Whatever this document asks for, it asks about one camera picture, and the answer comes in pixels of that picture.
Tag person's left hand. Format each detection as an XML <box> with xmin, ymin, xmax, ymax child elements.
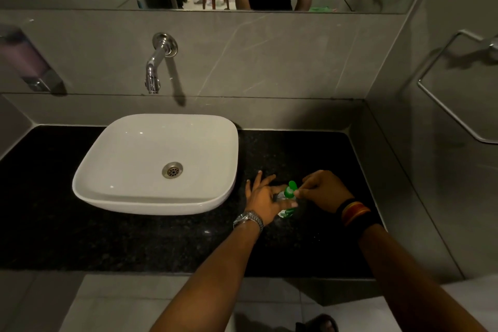
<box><xmin>245</xmin><ymin>171</ymin><xmax>299</xmax><ymax>224</ymax></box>

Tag person's right hand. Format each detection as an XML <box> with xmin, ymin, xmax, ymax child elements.
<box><xmin>296</xmin><ymin>170</ymin><xmax>355</xmax><ymax>214</ymax></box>

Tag clear bottle with green cap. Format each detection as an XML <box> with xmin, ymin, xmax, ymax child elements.
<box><xmin>274</xmin><ymin>180</ymin><xmax>300</xmax><ymax>220</ymax></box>

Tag person's left forearm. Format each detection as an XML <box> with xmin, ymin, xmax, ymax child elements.
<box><xmin>150</xmin><ymin>218</ymin><xmax>262</xmax><ymax>332</ymax></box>

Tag person's right forearm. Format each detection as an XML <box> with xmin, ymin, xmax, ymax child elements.
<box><xmin>357</xmin><ymin>223</ymin><xmax>488</xmax><ymax>332</ymax></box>

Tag silver metal wristwatch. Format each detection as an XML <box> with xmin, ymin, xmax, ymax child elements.
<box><xmin>233</xmin><ymin>210</ymin><xmax>265</xmax><ymax>232</ymax></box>

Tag black and orange wristbands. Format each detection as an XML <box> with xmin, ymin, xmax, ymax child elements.
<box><xmin>335</xmin><ymin>197</ymin><xmax>384</xmax><ymax>241</ymax></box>

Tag metal sink drain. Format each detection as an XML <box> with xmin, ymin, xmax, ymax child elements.
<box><xmin>162</xmin><ymin>162</ymin><xmax>184</xmax><ymax>180</ymax></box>

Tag white ceramic sink basin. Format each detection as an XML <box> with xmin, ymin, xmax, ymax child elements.
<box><xmin>72</xmin><ymin>113</ymin><xmax>239</xmax><ymax>216</ymax></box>

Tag chrome wall faucet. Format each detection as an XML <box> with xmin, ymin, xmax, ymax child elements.
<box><xmin>145</xmin><ymin>32</ymin><xmax>179</xmax><ymax>95</ymax></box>

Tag chrome towel ring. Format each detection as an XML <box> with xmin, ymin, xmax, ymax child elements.
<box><xmin>417</xmin><ymin>29</ymin><xmax>498</xmax><ymax>145</ymax></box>

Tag wall soap dispenser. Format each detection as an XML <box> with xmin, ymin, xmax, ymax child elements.
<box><xmin>0</xmin><ymin>24</ymin><xmax>65</xmax><ymax>93</ymax></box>

